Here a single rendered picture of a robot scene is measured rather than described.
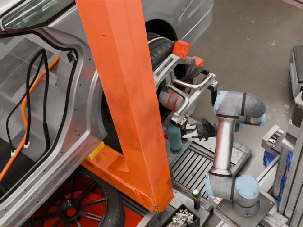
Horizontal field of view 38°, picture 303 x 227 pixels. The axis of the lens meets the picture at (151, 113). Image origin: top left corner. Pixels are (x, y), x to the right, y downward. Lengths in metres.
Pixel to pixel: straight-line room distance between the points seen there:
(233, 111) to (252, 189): 0.39
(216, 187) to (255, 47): 2.31
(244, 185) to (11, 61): 1.72
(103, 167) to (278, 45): 2.27
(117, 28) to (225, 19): 3.13
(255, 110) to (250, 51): 2.11
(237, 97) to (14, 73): 1.49
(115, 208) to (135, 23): 1.49
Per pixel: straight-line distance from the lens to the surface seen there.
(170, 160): 3.32
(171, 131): 2.74
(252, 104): 2.14
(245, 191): 2.17
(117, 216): 2.77
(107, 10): 1.44
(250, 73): 4.04
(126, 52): 1.59
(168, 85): 2.61
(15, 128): 2.96
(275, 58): 4.19
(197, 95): 2.59
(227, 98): 2.14
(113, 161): 2.74
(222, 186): 2.19
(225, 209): 2.37
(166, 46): 2.64
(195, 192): 2.60
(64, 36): 2.17
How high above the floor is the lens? 2.97
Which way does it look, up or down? 52 degrees down
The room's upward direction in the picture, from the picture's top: 11 degrees counter-clockwise
